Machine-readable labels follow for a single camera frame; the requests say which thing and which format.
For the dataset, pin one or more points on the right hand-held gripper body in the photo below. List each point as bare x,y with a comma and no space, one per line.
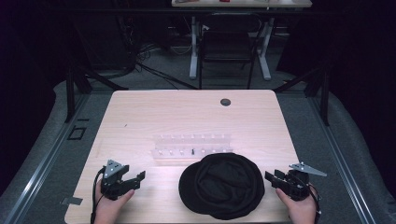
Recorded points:
295,186

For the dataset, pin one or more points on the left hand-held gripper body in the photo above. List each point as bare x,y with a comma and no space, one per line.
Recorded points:
112,183

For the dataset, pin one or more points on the black cloth cap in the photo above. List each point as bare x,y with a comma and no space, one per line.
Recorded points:
221,186

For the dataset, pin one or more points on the person's right hand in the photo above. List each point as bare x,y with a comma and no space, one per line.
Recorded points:
298,210

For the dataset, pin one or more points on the person's left hand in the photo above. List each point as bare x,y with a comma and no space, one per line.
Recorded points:
109,209

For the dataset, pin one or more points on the clear acrylic peg rack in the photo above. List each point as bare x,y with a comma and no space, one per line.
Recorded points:
186,144

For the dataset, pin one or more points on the black metal stand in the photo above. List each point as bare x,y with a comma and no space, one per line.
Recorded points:
71,93
325,99

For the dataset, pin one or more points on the black chair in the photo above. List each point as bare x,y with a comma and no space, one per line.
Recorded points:
227,43

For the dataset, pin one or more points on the white-legged desk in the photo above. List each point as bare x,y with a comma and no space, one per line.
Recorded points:
243,3

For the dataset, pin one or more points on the aluminium floor rail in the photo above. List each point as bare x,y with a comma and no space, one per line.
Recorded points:
342,161
46,155

